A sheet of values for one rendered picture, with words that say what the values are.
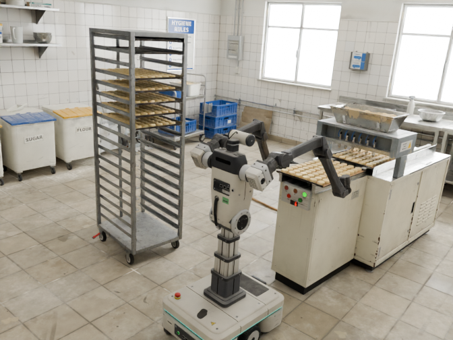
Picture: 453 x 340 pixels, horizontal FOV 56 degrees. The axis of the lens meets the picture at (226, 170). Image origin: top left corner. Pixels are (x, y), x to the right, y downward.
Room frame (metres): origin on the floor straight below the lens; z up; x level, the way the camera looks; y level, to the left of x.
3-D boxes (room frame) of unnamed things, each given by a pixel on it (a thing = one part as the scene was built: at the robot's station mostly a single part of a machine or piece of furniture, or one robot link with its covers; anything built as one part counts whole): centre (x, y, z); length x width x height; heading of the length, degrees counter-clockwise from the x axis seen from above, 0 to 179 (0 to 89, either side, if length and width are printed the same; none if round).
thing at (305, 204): (2.85, -0.51, 0.77); 0.24 x 0.04 x 0.14; 45
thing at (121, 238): (3.40, 0.74, 0.93); 0.64 x 0.51 x 1.78; 43
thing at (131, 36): (3.03, 0.70, 0.97); 0.03 x 0.03 x 1.70; 43
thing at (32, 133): (5.08, 2.51, 0.38); 0.64 x 0.54 x 0.77; 50
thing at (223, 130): (7.66, 0.21, 0.10); 0.60 x 0.40 x 0.20; 139
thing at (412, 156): (3.66, -1.60, 0.88); 1.28 x 0.01 x 0.07; 135
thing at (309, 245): (3.11, -0.77, 0.45); 0.70 x 0.34 x 0.90; 135
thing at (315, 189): (3.45, -1.30, 0.87); 2.01 x 0.03 x 0.07; 135
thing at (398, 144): (3.47, -1.12, 1.01); 0.72 x 0.33 x 0.34; 45
